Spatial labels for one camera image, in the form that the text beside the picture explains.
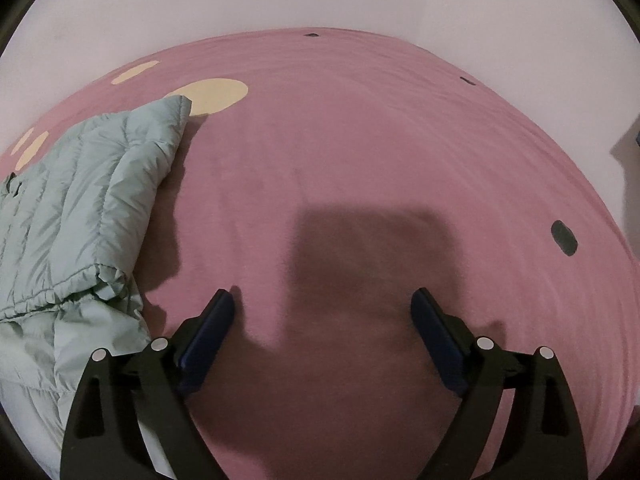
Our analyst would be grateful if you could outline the pink dotted bed sheet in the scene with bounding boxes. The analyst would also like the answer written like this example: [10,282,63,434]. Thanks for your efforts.
[0,27,640,480]

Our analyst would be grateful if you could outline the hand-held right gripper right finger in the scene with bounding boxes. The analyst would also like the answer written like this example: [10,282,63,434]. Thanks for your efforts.
[410,287,589,480]

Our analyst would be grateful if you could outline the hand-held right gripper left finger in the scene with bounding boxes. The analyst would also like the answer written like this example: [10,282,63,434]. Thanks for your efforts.
[60,287,236,480]

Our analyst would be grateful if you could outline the light green puffer jacket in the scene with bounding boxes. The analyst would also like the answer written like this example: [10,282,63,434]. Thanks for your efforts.
[0,95,193,480]

